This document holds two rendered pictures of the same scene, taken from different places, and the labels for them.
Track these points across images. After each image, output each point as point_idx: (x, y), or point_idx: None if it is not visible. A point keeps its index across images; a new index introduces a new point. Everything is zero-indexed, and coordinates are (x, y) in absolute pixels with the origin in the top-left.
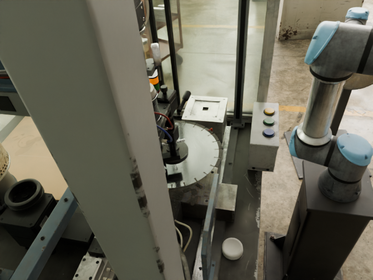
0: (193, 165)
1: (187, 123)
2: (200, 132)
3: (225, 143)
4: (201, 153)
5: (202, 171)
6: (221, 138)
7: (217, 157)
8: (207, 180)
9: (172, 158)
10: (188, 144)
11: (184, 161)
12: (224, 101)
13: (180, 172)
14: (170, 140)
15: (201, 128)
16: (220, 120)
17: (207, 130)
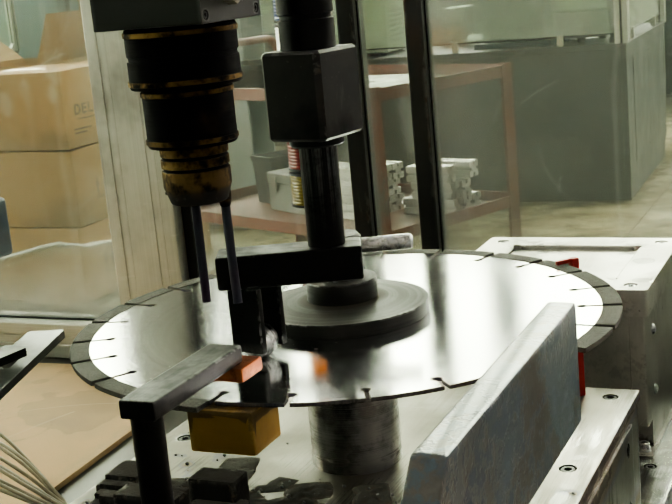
0: (441, 344)
1: (449, 254)
2: (512, 270)
3: (668, 448)
4: (497, 316)
5: (487, 361)
6: (646, 403)
7: (588, 325)
8: (534, 495)
9: (319, 262)
10: (438, 296)
11: (392, 335)
12: (663, 246)
13: (359, 362)
14: (302, 107)
15: (518, 261)
16: (632, 287)
17: (553, 265)
